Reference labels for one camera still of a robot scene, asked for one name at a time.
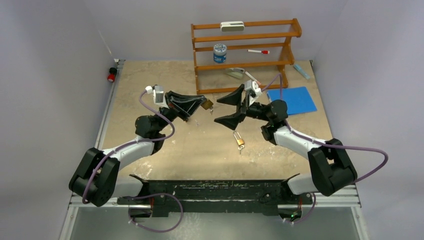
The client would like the red emergency stop button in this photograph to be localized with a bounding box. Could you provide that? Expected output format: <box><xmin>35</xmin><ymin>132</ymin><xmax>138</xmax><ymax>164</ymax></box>
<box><xmin>107</xmin><ymin>67</ymin><xmax>118</xmax><ymax>83</ymax></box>

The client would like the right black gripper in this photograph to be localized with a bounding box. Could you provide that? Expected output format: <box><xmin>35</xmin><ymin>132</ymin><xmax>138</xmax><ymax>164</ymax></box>
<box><xmin>215</xmin><ymin>84</ymin><xmax>272</xmax><ymax>131</ymax></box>

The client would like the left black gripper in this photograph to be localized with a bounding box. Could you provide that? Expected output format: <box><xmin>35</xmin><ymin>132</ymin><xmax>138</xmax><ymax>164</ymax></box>
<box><xmin>154</xmin><ymin>92</ymin><xmax>205</xmax><ymax>134</ymax></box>

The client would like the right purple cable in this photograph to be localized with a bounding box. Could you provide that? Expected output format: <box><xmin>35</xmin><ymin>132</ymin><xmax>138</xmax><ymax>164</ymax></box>
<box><xmin>261</xmin><ymin>73</ymin><xmax>389</xmax><ymax>185</ymax></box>

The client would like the white red marker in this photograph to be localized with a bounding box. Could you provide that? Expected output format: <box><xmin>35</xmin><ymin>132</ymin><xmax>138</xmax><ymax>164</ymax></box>
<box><xmin>247</xmin><ymin>49</ymin><xmax>270</xmax><ymax>55</ymax></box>

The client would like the grey stapler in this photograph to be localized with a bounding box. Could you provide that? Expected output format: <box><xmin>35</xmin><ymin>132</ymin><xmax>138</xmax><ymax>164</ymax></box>
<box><xmin>225</xmin><ymin>67</ymin><xmax>245</xmax><ymax>80</ymax></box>

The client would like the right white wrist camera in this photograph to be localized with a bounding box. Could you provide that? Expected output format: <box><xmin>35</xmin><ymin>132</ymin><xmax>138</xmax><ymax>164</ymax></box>
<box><xmin>244</xmin><ymin>80</ymin><xmax>262</xmax><ymax>107</ymax></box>

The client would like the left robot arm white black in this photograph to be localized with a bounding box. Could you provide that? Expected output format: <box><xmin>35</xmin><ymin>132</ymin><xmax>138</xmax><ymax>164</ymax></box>
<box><xmin>68</xmin><ymin>86</ymin><xmax>213</xmax><ymax>207</ymax></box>

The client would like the light blue eraser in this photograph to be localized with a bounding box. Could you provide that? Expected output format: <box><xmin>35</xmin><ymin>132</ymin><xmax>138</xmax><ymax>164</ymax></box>
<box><xmin>293</xmin><ymin>64</ymin><xmax>311</xmax><ymax>80</ymax></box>

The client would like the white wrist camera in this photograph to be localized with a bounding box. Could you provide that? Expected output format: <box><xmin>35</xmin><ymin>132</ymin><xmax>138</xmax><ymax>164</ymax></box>
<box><xmin>145</xmin><ymin>85</ymin><xmax>168</xmax><ymax>108</ymax></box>
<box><xmin>244</xmin><ymin>80</ymin><xmax>262</xmax><ymax>107</ymax></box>

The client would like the long shackle brass padlock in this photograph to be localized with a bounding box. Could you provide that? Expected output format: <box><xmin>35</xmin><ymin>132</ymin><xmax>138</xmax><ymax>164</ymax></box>
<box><xmin>233</xmin><ymin>130</ymin><xmax>245</xmax><ymax>149</ymax></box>

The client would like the blue white jar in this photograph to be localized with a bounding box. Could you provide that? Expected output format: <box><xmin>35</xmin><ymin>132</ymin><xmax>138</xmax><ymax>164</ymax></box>
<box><xmin>213</xmin><ymin>43</ymin><xmax>227</xmax><ymax>64</ymax></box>

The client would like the white pen on table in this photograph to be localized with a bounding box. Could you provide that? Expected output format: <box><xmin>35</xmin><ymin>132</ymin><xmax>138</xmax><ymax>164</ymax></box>
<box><xmin>244</xmin><ymin>71</ymin><xmax>261</xmax><ymax>86</ymax></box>

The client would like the black base frame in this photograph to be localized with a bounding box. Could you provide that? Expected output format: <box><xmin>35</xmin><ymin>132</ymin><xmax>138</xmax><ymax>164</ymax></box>
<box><xmin>117</xmin><ymin>179</ymin><xmax>313</xmax><ymax>220</ymax></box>

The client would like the aluminium rail frame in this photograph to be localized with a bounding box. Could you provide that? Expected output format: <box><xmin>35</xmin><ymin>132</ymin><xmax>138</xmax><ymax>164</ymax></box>
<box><xmin>59</xmin><ymin>60</ymin><xmax>370</xmax><ymax>240</ymax></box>

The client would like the orange wooden shelf rack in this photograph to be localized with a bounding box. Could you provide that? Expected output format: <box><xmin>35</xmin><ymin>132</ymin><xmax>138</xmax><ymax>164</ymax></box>
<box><xmin>190</xmin><ymin>18</ymin><xmax>303</xmax><ymax>96</ymax></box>

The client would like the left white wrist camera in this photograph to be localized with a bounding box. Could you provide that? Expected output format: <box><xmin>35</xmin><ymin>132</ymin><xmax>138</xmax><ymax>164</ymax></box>
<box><xmin>145</xmin><ymin>85</ymin><xmax>168</xmax><ymax>108</ymax></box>

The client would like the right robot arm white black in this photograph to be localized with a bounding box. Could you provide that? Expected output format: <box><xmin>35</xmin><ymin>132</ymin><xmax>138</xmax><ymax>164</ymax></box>
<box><xmin>214</xmin><ymin>83</ymin><xmax>358</xmax><ymax>204</ymax></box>

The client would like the white rectangular box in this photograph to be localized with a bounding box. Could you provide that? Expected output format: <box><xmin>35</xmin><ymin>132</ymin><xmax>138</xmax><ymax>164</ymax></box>
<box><xmin>219</xmin><ymin>21</ymin><xmax>245</xmax><ymax>33</ymax></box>

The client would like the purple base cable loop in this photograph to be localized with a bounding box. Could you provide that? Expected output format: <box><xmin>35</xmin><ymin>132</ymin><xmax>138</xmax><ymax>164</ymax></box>
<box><xmin>127</xmin><ymin>192</ymin><xmax>185</xmax><ymax>233</ymax></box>

